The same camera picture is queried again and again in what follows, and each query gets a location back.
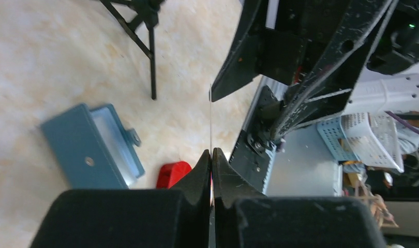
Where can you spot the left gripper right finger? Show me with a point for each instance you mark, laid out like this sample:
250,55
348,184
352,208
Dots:
245,217

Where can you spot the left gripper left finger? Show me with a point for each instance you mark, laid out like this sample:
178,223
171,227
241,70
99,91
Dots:
175,217

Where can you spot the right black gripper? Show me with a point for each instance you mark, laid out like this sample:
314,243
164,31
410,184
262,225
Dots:
325,42

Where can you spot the blue leather card holder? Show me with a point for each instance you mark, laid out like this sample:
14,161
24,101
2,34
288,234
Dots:
93,149

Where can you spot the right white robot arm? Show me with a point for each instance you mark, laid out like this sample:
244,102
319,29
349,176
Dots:
398,47

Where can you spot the red rounded toy block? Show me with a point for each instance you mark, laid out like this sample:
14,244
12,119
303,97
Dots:
171,173

